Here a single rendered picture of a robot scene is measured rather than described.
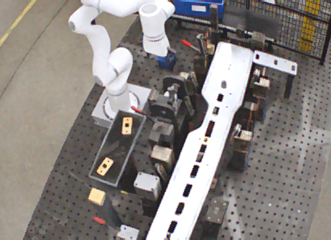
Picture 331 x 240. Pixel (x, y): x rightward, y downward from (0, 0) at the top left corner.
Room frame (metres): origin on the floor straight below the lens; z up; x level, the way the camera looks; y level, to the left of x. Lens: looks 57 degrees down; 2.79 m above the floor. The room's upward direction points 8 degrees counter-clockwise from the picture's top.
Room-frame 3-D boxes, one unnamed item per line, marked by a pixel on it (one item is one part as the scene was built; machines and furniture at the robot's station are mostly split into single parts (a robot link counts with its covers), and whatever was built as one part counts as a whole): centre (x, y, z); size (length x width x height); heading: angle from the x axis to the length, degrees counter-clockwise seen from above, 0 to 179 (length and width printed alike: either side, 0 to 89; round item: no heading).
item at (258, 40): (1.60, -0.62, 0.88); 0.08 x 0.08 x 0.36; 64
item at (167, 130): (1.06, 0.01, 0.89); 0.13 x 0.11 x 0.38; 64
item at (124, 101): (1.41, 0.23, 0.89); 0.19 x 0.19 x 0.18
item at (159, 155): (0.92, 0.03, 0.89); 0.13 x 0.11 x 0.38; 64
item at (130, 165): (0.94, 0.23, 0.92); 0.10 x 0.08 x 0.45; 154
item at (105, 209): (0.71, 0.34, 0.92); 0.08 x 0.08 x 0.44; 64
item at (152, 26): (1.17, -0.01, 1.69); 0.09 x 0.08 x 0.13; 135
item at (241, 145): (0.98, -0.36, 0.87); 0.12 x 0.09 x 0.35; 64
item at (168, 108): (1.18, -0.04, 0.94); 0.18 x 0.13 x 0.49; 154
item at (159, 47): (1.17, -0.01, 1.55); 0.10 x 0.07 x 0.11; 56
